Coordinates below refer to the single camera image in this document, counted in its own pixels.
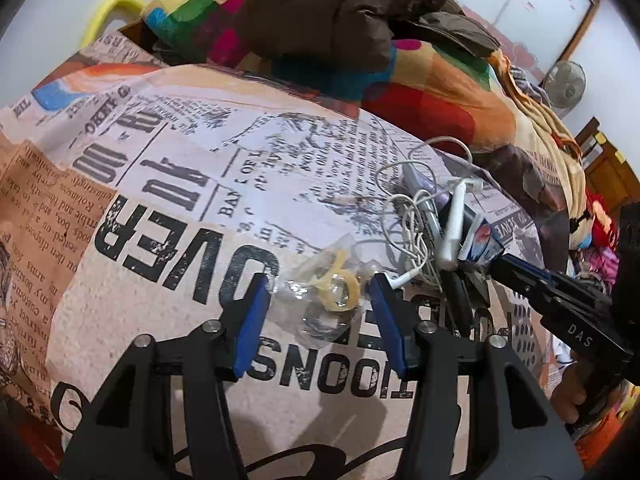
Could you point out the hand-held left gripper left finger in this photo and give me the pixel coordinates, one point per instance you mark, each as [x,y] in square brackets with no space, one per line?
[252,321]

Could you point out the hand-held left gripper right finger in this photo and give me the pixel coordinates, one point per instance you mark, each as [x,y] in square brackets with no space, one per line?
[387,321]

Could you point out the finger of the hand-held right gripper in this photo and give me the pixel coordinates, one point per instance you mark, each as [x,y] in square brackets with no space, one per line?
[530,280]

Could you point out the blue and white packet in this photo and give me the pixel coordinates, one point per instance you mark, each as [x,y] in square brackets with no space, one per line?
[482,245]

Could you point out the clear bag with yellow rings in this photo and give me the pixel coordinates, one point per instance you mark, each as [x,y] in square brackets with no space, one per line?
[332,295]

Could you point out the person's right hand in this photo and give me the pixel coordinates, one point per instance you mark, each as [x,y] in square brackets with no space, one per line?
[566,392]

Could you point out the pink cloth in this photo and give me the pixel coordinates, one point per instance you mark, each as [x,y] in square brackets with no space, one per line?
[600,260]

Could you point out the red plush toy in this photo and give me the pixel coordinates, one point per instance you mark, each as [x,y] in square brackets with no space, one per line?
[600,220]

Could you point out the dark brown cloth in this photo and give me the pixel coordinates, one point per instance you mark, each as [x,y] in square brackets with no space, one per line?
[525,185]

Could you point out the newspaper print bedsheet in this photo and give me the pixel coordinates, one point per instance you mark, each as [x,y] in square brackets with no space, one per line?
[165,240]

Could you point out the wooden chair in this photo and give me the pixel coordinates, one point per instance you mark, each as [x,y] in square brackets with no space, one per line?
[607,165]

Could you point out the beige printed cloth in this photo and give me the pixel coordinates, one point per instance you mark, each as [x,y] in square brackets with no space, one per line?
[545,135]

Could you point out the grey checked cloth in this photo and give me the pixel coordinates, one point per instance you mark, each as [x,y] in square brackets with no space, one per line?
[525,82]

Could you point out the white standing fan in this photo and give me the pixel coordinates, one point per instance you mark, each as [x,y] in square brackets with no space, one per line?
[565,82]

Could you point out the colourful patchwork blanket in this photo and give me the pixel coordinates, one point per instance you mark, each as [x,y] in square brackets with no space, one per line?
[430,95]

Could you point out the brown padded jacket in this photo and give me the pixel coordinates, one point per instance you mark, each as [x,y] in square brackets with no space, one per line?
[325,10]

